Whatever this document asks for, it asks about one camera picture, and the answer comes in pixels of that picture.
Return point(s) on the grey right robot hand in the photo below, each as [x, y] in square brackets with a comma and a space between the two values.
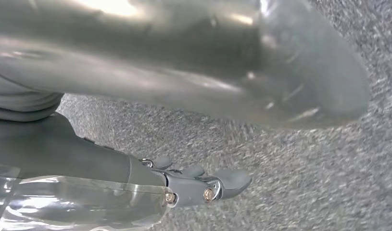
[183, 63]

